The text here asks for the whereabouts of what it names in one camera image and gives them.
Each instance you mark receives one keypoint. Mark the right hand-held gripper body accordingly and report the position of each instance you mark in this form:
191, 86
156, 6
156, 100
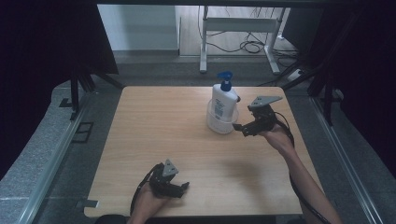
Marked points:
263, 118

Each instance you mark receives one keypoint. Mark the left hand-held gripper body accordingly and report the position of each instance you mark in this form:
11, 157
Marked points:
165, 182

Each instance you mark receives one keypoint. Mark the white mesh plastic basket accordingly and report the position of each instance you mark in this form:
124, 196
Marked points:
219, 126

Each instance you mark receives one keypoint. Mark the white pump bottle blue cap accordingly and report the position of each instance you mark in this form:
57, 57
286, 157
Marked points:
223, 102

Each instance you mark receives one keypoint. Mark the person's right hand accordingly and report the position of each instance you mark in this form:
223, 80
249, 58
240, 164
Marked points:
278, 138

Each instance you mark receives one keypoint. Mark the person's left hand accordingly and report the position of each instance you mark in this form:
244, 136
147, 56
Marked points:
148, 202

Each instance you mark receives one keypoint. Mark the white power strip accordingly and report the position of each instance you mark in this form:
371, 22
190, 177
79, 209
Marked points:
295, 75

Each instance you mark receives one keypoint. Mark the person's dark clothing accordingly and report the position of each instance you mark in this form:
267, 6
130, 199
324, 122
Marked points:
112, 219

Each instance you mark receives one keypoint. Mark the black metal stand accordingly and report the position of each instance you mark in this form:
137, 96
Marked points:
327, 99

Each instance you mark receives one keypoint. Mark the dark curtain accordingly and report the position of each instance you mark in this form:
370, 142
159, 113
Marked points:
46, 62
367, 77

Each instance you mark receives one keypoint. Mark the black tripod stand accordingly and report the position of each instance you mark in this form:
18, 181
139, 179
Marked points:
74, 93

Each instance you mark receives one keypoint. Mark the aluminium rail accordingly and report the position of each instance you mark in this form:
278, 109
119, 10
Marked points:
53, 161
345, 161

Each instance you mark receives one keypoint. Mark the white metal desk frame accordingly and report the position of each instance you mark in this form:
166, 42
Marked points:
239, 24

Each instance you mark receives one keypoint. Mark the black rectangular floor frame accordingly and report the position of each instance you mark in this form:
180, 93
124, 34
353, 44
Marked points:
74, 132

